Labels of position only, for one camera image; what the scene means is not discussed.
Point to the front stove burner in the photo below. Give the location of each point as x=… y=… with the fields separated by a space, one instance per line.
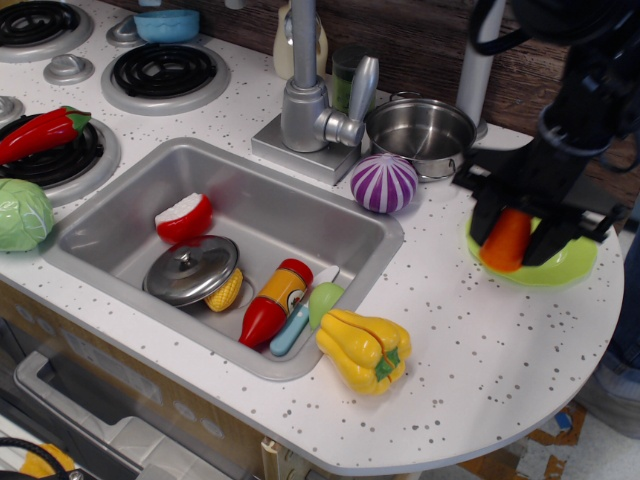
x=73 y=170

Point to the light green toy piece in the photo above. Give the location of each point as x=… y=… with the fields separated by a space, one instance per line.
x=322 y=300

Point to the stove burner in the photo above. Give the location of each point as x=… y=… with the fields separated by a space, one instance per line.
x=40 y=30
x=165 y=79
x=73 y=170

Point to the green toy spice jar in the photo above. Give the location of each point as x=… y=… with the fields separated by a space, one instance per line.
x=345 y=61

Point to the silver stove knob left edge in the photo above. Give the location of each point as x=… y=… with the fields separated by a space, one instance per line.
x=11 y=109

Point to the purple striped toy onion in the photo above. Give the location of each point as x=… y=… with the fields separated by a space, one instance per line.
x=383 y=183

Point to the blue handled toy knife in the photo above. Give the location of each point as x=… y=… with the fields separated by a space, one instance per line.
x=287 y=336

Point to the toy oven door handle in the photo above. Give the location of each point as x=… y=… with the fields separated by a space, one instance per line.
x=78 y=414

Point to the steel pot lid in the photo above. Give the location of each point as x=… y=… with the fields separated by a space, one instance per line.
x=192 y=269

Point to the red yellow toy ketchup bottle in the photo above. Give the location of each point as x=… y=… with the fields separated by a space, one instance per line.
x=268 y=312

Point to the grey vertical post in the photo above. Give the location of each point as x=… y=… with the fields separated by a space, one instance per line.
x=476 y=70

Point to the yellow toy corn cob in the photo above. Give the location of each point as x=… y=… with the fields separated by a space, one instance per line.
x=226 y=295

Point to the silver toy sink basin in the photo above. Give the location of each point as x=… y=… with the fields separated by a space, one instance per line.
x=110 y=242

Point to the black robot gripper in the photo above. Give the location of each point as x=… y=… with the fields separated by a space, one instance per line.
x=546 y=181

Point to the orange toy carrot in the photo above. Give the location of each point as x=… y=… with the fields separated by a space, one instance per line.
x=504 y=249

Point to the small steel pot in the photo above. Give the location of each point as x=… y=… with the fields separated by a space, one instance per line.
x=430 y=134

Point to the green toy cabbage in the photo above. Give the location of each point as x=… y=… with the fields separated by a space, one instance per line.
x=26 y=215

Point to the light green plastic plate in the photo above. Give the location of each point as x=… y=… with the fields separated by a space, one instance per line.
x=572 y=264

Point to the back right stove burner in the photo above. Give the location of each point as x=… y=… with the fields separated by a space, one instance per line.
x=165 y=79

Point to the red white toy radish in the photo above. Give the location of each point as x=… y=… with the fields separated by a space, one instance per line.
x=190 y=217

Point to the blue plastic bowl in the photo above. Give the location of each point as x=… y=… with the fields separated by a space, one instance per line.
x=168 y=26

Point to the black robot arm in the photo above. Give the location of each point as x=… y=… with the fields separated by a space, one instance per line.
x=598 y=102

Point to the yellow object with black cable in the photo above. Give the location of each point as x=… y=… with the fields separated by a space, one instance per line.
x=39 y=463

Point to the cream toy bottle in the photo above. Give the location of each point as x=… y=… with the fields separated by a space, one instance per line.
x=283 y=55

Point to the yellow toy bell pepper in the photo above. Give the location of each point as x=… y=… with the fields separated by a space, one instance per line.
x=369 y=353

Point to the silver toy faucet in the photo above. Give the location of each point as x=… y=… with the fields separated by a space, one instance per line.
x=309 y=136

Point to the back left stove burner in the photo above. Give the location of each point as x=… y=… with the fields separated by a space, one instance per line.
x=40 y=30

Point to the silver stove knob under bowl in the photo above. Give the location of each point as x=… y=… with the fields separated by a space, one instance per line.
x=125 y=34

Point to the red toy chili pepper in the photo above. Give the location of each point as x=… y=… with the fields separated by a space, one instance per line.
x=45 y=131

